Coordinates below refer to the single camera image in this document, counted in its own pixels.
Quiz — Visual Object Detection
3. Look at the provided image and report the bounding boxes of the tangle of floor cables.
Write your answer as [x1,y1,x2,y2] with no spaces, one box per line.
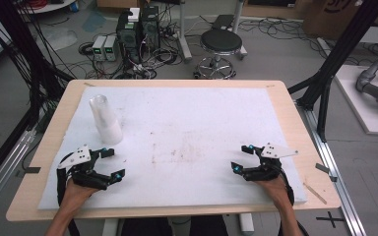
[78,6,186,81]

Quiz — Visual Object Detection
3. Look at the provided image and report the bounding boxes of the white foam mat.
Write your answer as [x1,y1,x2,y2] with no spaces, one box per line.
[37,86,308,210]

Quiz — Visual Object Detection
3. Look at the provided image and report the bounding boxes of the person's legs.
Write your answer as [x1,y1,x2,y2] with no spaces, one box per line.
[120,215,229,236]

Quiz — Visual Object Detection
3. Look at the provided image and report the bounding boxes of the white board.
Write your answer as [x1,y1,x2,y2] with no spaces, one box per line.
[334,63,378,137]

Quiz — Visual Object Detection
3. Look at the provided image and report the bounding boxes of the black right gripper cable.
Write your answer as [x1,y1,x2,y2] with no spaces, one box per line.
[279,169,310,236]

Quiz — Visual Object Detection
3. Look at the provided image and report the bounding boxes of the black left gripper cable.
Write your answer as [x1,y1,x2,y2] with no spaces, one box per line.
[56,167,68,208]

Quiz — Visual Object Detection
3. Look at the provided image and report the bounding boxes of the grey desk leg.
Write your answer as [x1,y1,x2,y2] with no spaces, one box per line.
[176,0,194,64]
[231,0,248,61]

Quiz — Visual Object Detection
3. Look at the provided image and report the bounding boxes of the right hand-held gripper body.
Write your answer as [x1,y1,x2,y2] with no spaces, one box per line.
[242,142,299,183]

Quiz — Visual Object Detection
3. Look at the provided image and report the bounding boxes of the person's left hand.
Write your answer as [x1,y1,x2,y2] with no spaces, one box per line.
[59,178,100,215]

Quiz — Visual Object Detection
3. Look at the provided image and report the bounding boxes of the white table leg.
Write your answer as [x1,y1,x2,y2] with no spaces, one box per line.
[101,217,121,236]
[238,212,255,236]

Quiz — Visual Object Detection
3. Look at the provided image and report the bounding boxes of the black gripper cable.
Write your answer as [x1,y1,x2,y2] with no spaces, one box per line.
[56,167,68,208]
[279,169,310,236]

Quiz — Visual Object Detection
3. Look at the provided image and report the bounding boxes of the grey power supply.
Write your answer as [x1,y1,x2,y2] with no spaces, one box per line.
[92,34,108,62]
[103,34,121,63]

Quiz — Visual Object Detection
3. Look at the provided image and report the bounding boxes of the black round stool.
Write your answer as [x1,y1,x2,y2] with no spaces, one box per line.
[193,29,244,81]

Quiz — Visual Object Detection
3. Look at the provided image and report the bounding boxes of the black frame post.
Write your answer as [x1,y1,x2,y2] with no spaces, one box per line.
[287,0,378,143]
[0,0,75,139]

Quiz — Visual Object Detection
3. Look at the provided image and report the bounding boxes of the cardboard box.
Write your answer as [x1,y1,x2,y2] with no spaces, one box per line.
[302,0,363,41]

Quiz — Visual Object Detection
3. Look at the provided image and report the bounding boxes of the wooden stick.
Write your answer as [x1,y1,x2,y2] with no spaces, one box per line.
[302,182,329,206]

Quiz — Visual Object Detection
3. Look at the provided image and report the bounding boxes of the aluminium rail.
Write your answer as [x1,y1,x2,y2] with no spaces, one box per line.
[0,128,37,220]
[295,100,368,236]

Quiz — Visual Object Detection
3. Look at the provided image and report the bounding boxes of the white box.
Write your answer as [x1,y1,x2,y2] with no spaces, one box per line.
[127,7,142,24]

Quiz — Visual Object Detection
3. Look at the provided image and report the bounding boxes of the black computer tower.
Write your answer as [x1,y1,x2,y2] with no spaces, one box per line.
[115,9,143,64]
[140,4,161,53]

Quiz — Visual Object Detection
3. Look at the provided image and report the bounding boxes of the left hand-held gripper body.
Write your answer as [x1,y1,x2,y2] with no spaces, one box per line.
[57,144,112,192]

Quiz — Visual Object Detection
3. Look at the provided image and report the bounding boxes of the person's right hand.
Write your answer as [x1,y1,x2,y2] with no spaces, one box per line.
[254,175,292,207]

